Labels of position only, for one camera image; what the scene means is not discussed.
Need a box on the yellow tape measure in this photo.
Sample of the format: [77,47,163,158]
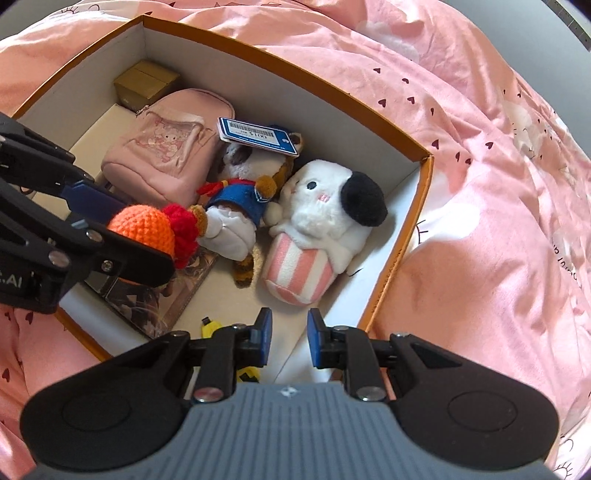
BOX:
[201,317,260,383]

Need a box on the orange crochet toy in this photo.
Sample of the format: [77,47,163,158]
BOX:
[107,203,208,269]

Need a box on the pink pouch bag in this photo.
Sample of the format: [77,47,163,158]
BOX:
[101,88,235,208]

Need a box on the brown cat plush keychain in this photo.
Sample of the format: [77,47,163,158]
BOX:
[197,143,294,288]

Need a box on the gold cardboard box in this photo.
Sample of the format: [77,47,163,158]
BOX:
[113,60,181,112]

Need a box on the white dog plush toy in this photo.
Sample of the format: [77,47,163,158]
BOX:
[262,159,388,306]

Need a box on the blue barcode card tag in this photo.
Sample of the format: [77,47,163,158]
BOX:
[217,117,298,157]

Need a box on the orange cardboard box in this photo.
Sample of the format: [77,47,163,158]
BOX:
[16,16,433,379]

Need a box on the pink patterned duvet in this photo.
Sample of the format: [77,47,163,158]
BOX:
[1,1,590,479]

